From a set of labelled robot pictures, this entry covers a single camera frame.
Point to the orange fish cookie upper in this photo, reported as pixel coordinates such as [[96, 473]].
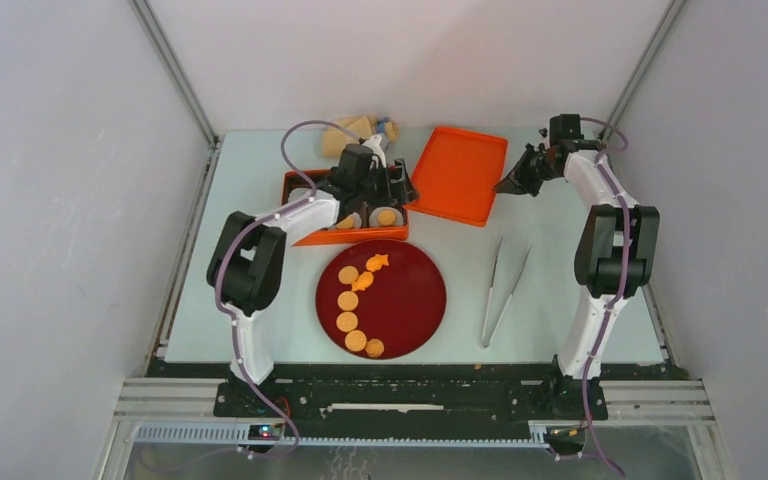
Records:
[[377, 262]]

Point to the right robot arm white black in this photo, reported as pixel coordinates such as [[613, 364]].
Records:
[[615, 254]]

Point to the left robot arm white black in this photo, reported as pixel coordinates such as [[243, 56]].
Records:
[[245, 270]]

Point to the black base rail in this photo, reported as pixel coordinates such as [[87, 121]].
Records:
[[414, 402]]

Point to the round tan biscuit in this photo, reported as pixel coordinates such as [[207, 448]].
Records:
[[347, 321], [348, 301], [347, 275], [386, 217], [355, 340], [346, 224]]

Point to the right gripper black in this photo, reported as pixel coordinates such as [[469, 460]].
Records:
[[533, 168]]

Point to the swirl tan cookie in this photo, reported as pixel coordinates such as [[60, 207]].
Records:
[[374, 348]]

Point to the orange cookie box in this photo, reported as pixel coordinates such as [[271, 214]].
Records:
[[367, 227]]

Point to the metal tongs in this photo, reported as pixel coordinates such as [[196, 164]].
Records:
[[500, 292]]

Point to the orange box lid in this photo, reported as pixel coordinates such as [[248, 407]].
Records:
[[456, 174]]

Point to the beige cloth bundle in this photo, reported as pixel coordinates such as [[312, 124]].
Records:
[[351, 129]]

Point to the dark red round plate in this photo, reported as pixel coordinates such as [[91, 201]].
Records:
[[404, 307]]

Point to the orange fish cookie lower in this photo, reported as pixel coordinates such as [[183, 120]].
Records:
[[363, 281]]

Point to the orange fish cookie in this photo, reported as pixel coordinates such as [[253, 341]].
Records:
[[377, 262], [363, 281]]

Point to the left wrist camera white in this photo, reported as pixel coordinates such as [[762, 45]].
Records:
[[377, 143]]

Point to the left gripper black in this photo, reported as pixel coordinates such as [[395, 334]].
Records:
[[395, 194]]

